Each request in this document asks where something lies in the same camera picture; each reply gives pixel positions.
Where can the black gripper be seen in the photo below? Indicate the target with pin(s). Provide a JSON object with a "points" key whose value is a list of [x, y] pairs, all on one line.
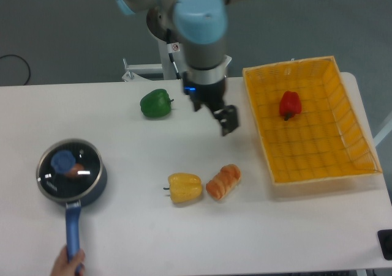
{"points": [[211, 96]]}

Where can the glass pot lid blue knob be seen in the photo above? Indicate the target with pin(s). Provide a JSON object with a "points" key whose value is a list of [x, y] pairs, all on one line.
{"points": [[61, 157]]}

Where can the dark pot blue handle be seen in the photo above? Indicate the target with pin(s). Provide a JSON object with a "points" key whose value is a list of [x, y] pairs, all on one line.
{"points": [[72, 215]]}

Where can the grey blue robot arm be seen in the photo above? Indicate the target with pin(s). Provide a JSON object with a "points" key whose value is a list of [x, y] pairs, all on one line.
{"points": [[134, 6]]}

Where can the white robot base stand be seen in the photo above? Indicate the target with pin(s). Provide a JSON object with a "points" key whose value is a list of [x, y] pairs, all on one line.
{"points": [[162, 65]]}

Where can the person hand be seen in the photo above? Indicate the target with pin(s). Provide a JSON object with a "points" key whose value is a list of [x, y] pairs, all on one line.
{"points": [[62, 266]]}

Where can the green bell pepper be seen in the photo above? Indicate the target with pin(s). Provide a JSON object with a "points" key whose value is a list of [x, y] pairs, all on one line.
{"points": [[156, 104]]}

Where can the red bell pepper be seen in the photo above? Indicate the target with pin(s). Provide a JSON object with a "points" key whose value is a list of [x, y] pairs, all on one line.
{"points": [[290, 105]]}

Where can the toy bread loaf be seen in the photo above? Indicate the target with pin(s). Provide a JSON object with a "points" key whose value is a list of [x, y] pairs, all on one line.
{"points": [[224, 182]]}

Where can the yellow bell pepper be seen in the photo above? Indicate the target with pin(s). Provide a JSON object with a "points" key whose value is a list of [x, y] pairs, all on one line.
{"points": [[184, 187]]}

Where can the yellow plastic basket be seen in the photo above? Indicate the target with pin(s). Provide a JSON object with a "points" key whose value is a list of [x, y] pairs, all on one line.
{"points": [[326, 140]]}

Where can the brown egg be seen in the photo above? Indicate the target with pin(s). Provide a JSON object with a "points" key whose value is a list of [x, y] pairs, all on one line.
{"points": [[73, 172]]}

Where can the black device at table edge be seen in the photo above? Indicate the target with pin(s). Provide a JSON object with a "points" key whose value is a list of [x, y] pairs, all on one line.
{"points": [[385, 240]]}

